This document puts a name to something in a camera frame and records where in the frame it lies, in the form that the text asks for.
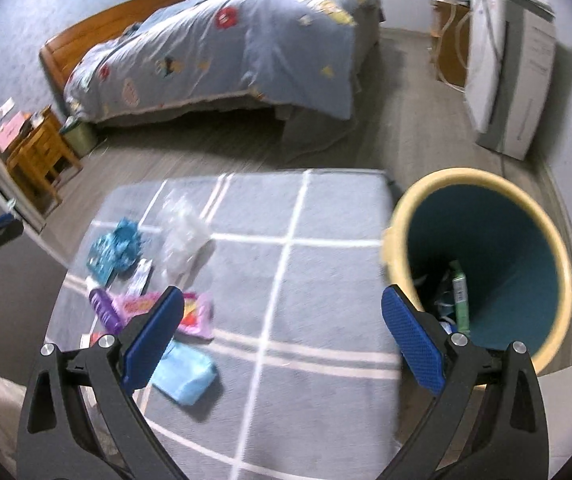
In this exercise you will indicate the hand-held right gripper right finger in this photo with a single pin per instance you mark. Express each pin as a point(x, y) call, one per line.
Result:
point(413, 345)

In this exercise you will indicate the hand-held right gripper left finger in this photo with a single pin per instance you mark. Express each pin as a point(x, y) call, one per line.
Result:
point(156, 335)

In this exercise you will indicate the blue wet wipes pack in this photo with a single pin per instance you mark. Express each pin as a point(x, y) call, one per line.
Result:
point(446, 317)

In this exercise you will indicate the pink snack wrapper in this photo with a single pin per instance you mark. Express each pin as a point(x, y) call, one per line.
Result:
point(196, 317)

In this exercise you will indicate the light blue face mask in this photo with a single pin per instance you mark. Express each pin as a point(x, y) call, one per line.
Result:
point(186, 375)

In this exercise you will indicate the purple bottle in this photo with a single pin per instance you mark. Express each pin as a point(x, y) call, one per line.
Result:
point(106, 310)

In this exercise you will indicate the small white sachet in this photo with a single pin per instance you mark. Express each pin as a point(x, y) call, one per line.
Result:
point(138, 280)

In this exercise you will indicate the white green medicine box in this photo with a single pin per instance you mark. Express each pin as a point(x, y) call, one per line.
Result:
point(460, 300)

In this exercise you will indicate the red snack wrapper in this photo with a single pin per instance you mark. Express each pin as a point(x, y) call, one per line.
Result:
point(88, 340)

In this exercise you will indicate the teal blister pack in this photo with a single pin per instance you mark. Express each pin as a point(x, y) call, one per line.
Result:
point(101, 257)

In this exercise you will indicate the small blue wrapper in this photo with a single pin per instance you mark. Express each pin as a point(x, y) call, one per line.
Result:
point(128, 240)

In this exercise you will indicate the clear plastic wrapper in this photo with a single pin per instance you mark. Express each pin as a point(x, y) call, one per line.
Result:
point(183, 235)

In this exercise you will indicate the teal waste bin yellow rim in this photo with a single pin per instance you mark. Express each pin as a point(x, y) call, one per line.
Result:
point(505, 240)

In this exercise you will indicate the wooden nightstand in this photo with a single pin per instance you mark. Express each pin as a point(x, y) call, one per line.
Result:
point(36, 160)

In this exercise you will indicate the pink flat box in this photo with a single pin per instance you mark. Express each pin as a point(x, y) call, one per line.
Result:
point(11, 132)

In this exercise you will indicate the small green bin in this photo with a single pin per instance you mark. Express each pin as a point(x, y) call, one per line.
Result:
point(80, 137)

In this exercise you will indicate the wooden bed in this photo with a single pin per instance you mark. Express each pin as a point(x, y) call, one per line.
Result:
point(96, 20)

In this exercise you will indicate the grey bed sheet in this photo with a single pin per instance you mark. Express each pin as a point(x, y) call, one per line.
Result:
point(316, 130)

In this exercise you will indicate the white air purifier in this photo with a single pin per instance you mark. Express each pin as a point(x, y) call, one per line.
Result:
point(515, 75)

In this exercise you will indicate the wooden cabinet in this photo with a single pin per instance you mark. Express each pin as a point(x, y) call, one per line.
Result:
point(453, 50)

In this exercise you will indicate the printed blue blanket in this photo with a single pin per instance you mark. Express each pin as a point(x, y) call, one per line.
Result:
point(241, 45)

